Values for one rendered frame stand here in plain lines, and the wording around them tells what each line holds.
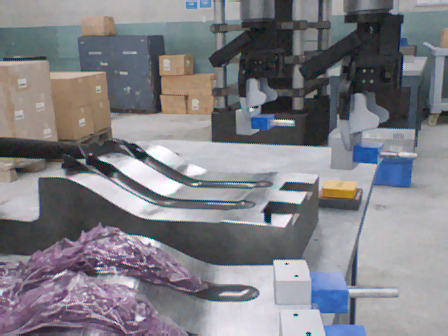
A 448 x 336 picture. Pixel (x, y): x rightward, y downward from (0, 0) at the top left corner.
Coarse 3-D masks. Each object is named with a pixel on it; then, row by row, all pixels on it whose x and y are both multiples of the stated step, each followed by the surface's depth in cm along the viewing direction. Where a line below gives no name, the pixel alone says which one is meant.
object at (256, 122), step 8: (240, 112) 118; (256, 112) 121; (240, 120) 119; (256, 120) 117; (264, 120) 117; (272, 120) 118; (280, 120) 117; (240, 128) 119; (248, 128) 118; (256, 128) 118; (264, 128) 117
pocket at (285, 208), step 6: (270, 204) 77; (276, 204) 76; (282, 204) 76; (288, 204) 76; (294, 204) 75; (276, 210) 77; (282, 210) 76; (288, 210) 76; (294, 210) 76; (294, 216) 74
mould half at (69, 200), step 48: (144, 144) 97; (48, 192) 78; (96, 192) 75; (192, 192) 84; (240, 192) 82; (288, 192) 80; (0, 240) 83; (48, 240) 80; (192, 240) 72; (240, 240) 69; (288, 240) 69
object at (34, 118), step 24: (0, 72) 413; (24, 72) 433; (48, 72) 464; (0, 96) 417; (24, 96) 434; (48, 96) 465; (0, 120) 423; (24, 120) 436; (48, 120) 467; (0, 168) 424; (24, 168) 457
